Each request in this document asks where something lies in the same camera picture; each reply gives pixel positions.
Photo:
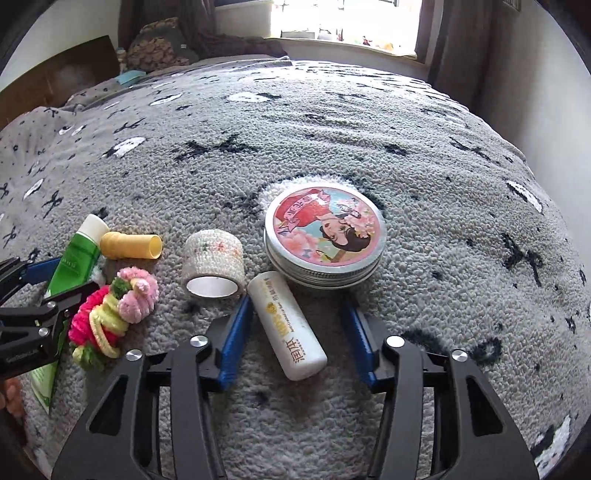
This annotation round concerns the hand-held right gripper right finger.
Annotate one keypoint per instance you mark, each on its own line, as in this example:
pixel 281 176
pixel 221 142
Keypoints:
pixel 360 341

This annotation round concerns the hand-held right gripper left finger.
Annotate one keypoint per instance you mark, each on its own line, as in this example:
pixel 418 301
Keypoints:
pixel 235 337

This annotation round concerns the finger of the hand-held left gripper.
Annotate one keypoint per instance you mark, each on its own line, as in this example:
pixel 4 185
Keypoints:
pixel 69 297
pixel 39 270

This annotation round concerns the green tube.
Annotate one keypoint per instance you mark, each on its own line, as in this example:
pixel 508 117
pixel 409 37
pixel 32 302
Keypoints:
pixel 76 270

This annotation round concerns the white lip balm tube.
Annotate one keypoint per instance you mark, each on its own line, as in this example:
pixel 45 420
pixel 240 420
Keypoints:
pixel 286 327

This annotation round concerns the person's left hand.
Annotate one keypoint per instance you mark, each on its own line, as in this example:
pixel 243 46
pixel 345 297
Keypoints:
pixel 11 397

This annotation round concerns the small yellow tube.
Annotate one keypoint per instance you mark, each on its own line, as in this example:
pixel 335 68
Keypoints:
pixel 129 244

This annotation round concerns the patterned tape roll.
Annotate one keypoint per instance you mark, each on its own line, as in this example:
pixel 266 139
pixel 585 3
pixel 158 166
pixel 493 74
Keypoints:
pixel 212 258

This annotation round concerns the round printed metal tin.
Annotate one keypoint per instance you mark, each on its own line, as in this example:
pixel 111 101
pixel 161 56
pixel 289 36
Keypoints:
pixel 323 230

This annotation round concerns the brown wooden headboard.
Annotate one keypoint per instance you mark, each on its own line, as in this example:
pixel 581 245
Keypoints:
pixel 60 74

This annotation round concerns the grey printed blanket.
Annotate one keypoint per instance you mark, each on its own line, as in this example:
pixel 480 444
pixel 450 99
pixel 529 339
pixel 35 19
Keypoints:
pixel 369 138

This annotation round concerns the light blue packet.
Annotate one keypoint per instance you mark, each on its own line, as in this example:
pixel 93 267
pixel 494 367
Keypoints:
pixel 129 78

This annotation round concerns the patterned brown pillow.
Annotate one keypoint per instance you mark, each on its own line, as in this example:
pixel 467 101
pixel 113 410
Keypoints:
pixel 157 48

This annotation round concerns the dark brown curtain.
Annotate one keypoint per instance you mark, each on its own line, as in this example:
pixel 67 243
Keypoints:
pixel 452 37
pixel 198 18

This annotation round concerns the white storage box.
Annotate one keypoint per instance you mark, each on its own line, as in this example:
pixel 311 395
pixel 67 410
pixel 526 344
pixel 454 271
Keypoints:
pixel 244 18

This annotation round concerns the window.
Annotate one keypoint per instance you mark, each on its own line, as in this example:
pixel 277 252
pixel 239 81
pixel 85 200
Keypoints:
pixel 369 18

